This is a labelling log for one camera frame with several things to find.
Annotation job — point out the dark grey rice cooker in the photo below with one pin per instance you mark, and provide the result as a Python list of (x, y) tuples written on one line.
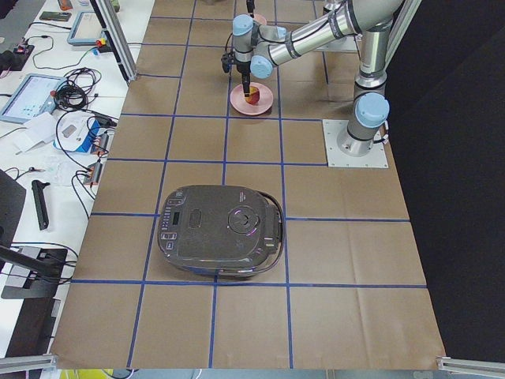
[(215, 230)]

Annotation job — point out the pink bowl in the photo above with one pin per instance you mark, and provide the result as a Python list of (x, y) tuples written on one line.
[(259, 19)]

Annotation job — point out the black bar tool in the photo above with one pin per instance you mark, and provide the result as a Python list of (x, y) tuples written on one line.
[(40, 203)]

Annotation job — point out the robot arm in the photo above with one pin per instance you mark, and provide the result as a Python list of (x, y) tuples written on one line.
[(257, 49)]

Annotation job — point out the red yellow apple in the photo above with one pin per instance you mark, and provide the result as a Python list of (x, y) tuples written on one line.
[(254, 96)]

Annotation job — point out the blue teach pendant near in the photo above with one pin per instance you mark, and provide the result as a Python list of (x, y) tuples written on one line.
[(32, 98)]

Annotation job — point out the blue teach pendant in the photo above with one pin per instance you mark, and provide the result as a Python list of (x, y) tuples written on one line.
[(32, 98), (86, 30)]

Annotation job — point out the blue teach pendant far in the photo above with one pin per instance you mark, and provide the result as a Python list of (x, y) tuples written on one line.
[(86, 30)]

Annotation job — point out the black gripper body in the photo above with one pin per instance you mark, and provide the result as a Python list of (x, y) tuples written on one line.
[(243, 69)]

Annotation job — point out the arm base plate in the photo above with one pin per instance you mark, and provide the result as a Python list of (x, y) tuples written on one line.
[(343, 151)]

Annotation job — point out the black monitor stand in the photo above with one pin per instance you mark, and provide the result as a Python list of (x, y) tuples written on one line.
[(36, 272)]

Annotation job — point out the pink plate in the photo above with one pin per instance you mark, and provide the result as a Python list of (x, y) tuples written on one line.
[(237, 100)]

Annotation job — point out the aluminium frame post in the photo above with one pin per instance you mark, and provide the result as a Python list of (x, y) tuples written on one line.
[(112, 29)]

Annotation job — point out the blue white box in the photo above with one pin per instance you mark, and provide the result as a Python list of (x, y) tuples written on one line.
[(76, 132)]

